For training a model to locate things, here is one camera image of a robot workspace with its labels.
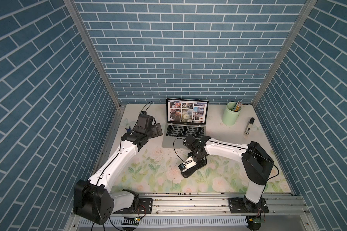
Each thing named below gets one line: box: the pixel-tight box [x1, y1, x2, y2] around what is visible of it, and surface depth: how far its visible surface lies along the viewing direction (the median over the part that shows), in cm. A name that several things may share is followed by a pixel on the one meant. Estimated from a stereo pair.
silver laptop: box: [161, 98, 210, 149], surface depth 104 cm
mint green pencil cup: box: [221, 102, 242, 127], surface depth 105 cm
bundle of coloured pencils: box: [232, 101, 244, 112], surface depth 101 cm
